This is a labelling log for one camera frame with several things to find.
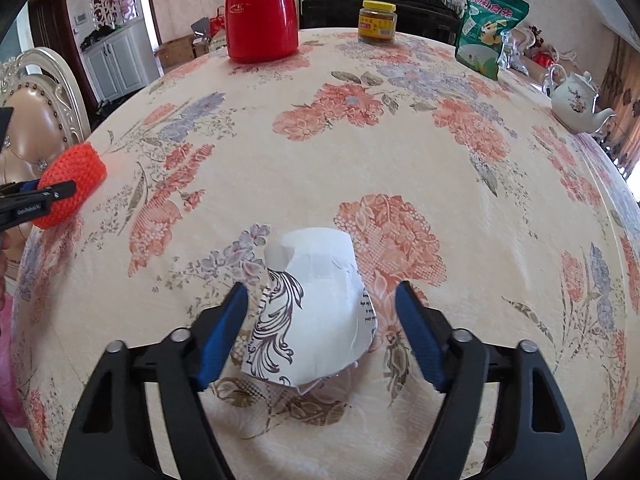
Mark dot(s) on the green snack bag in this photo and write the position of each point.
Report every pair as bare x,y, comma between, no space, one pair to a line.
483,26

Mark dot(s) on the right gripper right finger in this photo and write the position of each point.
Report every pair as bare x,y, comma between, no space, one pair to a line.
532,436

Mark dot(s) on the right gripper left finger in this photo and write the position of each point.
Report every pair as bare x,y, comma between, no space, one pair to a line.
111,437

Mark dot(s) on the brown curtain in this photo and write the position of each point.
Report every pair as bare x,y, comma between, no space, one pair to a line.
620,91

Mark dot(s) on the left hand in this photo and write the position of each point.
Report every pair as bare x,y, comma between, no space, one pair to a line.
5,244

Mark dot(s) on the floral tablecloth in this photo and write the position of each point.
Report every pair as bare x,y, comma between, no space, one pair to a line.
321,182

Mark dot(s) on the yellow-lid jar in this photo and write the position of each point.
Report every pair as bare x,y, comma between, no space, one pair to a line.
377,22

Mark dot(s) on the white porcelain teapot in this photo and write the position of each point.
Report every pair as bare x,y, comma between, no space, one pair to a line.
573,101

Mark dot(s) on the pink-lined trash bin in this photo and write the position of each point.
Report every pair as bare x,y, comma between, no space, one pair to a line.
10,403

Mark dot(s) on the tufted beige ornate chair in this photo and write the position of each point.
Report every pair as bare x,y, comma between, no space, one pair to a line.
50,114

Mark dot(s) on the white cabinet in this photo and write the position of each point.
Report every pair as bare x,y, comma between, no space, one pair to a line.
122,62

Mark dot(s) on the red thermos bottle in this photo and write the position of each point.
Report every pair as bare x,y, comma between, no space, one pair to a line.
260,31

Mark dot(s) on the orange foam net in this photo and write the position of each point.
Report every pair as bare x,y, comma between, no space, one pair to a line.
74,176

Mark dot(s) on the white black-pattern paper cup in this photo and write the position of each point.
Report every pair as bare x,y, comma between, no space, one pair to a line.
315,317

